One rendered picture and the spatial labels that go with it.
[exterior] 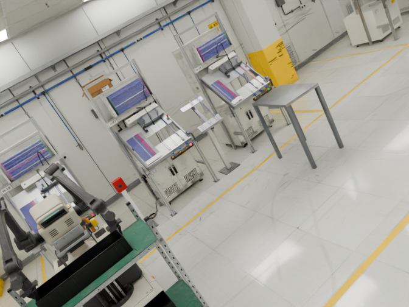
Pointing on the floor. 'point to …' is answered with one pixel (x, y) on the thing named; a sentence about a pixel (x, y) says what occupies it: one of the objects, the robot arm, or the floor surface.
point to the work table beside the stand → (290, 93)
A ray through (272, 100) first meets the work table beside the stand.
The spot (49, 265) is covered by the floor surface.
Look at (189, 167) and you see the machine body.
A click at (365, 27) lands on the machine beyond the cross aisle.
